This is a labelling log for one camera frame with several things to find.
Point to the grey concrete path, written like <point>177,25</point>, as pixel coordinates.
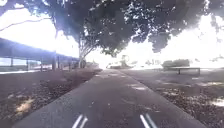
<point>110,100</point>

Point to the large leafy tree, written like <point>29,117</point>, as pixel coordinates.
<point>110,23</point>

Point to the dark bushes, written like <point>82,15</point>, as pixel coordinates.
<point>176,63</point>

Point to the robot's own part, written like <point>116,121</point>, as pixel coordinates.
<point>148,121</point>
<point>80,121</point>

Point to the bench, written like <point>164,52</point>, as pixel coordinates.
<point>188,69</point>

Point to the leaf-strewn bare ground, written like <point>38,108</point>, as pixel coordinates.
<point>33,93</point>
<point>186,96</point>

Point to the long low dark-roofed building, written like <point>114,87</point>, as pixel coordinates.
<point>23,51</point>

